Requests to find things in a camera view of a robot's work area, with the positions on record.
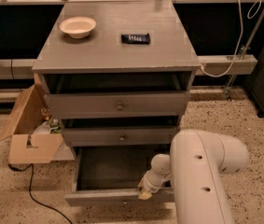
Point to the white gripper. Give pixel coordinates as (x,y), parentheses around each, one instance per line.
(151,184)

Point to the grey bottom drawer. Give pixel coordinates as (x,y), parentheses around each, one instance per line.
(107,175)

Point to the grey drawer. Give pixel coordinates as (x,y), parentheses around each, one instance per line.
(117,104)
(107,175)
(90,137)

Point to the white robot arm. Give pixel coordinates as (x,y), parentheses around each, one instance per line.
(194,165)

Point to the grey middle drawer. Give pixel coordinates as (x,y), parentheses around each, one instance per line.
(90,137)

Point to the grey top drawer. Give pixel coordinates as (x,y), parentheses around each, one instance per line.
(117,104)

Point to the grey drawer cabinet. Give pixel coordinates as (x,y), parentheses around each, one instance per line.
(102,63)

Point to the open cardboard box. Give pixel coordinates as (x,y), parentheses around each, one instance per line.
(31,137)

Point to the metal stand pole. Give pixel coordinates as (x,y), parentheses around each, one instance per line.
(232,78)

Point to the dark snack bar wrapper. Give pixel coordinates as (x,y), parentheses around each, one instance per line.
(136,39)

